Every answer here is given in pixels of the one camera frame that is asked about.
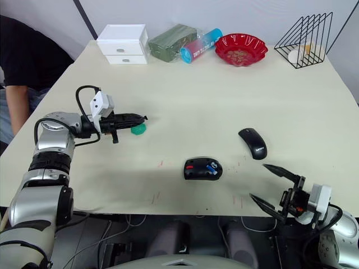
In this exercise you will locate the red scalloped plastic bowl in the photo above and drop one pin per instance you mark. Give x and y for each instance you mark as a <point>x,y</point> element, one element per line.
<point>232,42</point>

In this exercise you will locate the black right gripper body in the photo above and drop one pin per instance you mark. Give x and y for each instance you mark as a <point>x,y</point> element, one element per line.
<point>297,200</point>

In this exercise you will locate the grey rounded cylinder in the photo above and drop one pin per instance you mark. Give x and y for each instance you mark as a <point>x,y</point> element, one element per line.
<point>168,238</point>
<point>241,243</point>

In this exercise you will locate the person in black shirt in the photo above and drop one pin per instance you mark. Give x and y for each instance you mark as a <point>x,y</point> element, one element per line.
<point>28,56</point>

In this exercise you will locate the black mouse base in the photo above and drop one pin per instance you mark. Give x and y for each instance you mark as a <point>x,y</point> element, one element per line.
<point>196,172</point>

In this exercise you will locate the blue pink cylindrical can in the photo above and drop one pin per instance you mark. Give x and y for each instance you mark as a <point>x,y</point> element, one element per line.
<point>200,46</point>

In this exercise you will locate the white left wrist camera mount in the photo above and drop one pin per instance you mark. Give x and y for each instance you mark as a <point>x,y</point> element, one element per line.
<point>98,103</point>

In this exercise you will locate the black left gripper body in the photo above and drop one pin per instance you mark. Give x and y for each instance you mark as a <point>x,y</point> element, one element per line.
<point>108,126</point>

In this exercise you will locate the brown snack pile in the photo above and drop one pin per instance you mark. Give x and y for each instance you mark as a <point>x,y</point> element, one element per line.
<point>237,56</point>

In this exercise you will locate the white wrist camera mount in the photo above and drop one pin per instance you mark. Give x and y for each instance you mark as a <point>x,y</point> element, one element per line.
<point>98,103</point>
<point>322,197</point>

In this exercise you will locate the white two-drawer box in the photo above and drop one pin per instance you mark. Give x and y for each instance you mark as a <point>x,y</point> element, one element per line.
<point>120,36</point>

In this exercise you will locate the white orange small container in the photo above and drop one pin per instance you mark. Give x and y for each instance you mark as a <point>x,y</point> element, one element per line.
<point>307,48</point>

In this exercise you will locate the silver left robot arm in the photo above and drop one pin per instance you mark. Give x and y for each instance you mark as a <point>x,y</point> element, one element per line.
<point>53,140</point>

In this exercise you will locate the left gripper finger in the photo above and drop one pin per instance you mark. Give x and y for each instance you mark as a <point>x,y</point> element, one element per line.
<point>130,124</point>
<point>131,117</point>

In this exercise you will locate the blue white battery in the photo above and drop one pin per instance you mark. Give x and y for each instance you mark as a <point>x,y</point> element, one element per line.
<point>209,168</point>

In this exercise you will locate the black mouse cover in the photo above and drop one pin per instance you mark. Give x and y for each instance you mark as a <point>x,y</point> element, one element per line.
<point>252,141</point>

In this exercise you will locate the person bare forearm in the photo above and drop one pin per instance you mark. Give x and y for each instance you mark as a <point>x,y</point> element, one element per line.
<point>16,106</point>

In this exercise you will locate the small green lump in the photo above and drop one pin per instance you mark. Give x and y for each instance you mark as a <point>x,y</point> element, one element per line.
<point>138,130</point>

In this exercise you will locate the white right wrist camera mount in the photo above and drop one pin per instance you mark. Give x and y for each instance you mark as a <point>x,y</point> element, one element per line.
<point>322,197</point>

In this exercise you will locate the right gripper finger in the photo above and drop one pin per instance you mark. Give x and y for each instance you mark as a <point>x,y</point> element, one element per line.
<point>267,208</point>
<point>280,172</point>

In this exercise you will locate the grey robot torso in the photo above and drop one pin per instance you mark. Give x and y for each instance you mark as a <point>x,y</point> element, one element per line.
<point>182,263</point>

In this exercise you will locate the green pack in clear wrap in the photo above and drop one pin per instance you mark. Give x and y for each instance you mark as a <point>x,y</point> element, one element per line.
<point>168,42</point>

